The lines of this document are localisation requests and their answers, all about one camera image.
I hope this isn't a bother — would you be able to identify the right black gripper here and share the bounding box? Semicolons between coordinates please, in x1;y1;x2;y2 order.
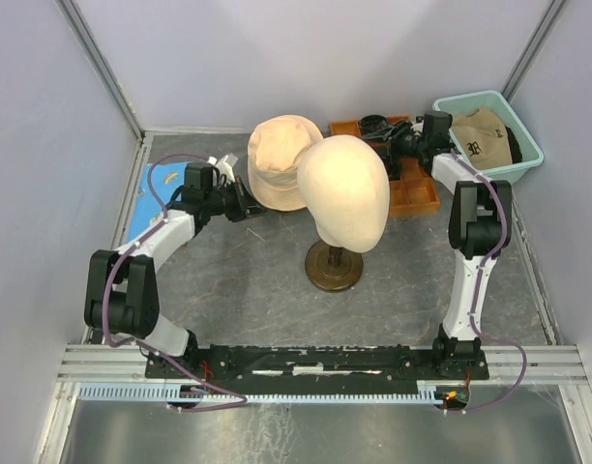
361;119;427;166

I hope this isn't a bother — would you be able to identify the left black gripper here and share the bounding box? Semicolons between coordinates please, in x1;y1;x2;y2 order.
203;176;268;222

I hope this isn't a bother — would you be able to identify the beige mannequin head stand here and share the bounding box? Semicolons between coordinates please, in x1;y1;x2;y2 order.
297;135;390;293

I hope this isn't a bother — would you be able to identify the wooden compartment tray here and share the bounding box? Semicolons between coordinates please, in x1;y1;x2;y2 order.
329;115;440;218

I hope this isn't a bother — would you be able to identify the beige bucket hat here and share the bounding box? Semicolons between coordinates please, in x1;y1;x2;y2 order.
248;115;323;212

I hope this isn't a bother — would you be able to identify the tan baseball cap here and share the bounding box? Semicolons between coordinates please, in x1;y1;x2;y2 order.
452;107;512;171

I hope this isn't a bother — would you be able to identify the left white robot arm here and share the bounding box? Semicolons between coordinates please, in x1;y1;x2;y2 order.
84;154;266;377

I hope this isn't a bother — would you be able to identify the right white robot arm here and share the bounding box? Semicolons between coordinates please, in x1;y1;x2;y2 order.
359;111;512;378

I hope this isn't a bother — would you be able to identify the rolled black belt top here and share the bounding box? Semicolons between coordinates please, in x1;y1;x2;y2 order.
359;114;389;135

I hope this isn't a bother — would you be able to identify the rolled black belt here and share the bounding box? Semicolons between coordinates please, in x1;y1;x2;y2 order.
359;114;389;135
375;146;402;182

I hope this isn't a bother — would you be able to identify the rolled black belt middle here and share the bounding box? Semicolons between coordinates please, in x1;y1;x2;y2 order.
375;146;402;182

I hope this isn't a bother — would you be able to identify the blue patterned cloth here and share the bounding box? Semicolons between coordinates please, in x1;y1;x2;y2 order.
126;161;191;243

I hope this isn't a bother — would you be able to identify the black baseball cap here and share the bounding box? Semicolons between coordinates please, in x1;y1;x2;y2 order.
505;127;523;164

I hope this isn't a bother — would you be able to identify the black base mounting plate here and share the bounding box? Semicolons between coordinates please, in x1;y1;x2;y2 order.
176;345;489;395

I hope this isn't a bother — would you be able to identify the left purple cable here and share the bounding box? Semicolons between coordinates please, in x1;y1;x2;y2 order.
102;152;249;413

